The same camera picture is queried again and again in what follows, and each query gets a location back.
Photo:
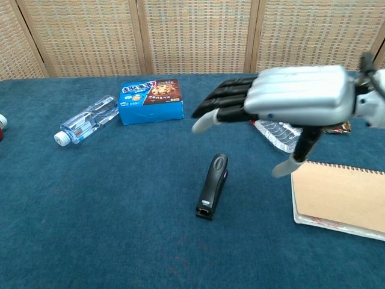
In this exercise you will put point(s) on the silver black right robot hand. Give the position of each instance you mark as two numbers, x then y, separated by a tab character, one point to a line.
297	93

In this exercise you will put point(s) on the black stapler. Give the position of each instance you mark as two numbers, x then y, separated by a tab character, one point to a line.
213	183

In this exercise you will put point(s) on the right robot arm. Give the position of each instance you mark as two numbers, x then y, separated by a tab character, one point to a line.
371	102

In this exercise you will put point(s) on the water bottle red label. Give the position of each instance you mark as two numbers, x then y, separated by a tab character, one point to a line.
279	134

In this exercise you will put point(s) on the tan spiral notebook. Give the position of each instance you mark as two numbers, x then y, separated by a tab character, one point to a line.
340	198

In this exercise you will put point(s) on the clear plastic bottle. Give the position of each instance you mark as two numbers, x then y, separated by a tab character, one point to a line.
87	120

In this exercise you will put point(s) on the red drink bottle white cap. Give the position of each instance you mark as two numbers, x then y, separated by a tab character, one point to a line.
2	126

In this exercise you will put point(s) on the red white snack packet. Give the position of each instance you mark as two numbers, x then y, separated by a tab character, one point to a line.
340	128

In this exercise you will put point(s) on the woven rattan screen panel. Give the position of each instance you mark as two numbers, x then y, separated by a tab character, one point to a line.
195	36
380	58
84	36
316	30
15	39

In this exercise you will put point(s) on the blue cookie box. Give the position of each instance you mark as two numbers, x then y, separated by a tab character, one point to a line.
150	102

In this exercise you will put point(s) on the blue felt table cover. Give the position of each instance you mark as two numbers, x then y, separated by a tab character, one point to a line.
120	195

